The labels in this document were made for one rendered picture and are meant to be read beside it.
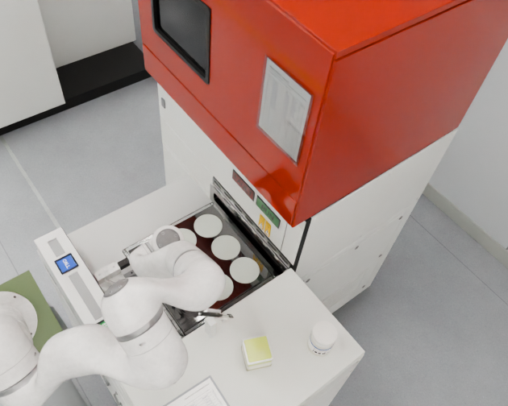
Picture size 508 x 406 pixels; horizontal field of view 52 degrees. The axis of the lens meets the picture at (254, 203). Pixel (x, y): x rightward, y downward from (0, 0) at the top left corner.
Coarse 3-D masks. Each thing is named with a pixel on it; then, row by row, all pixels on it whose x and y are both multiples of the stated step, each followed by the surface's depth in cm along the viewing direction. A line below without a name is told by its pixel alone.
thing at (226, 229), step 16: (208, 208) 186; (192, 224) 181; (224, 224) 183; (208, 240) 178; (240, 240) 179; (240, 256) 175; (224, 272) 171; (240, 288) 168; (224, 304) 164; (176, 320) 160; (192, 320) 160
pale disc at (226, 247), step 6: (216, 240) 178; (222, 240) 179; (228, 240) 179; (234, 240) 179; (216, 246) 177; (222, 246) 177; (228, 246) 177; (234, 246) 177; (216, 252) 175; (222, 252) 176; (228, 252) 176; (234, 252) 176; (222, 258) 174; (228, 258) 175
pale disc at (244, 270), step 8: (232, 264) 173; (240, 264) 173; (248, 264) 174; (256, 264) 174; (232, 272) 171; (240, 272) 172; (248, 272) 172; (256, 272) 172; (240, 280) 170; (248, 280) 170
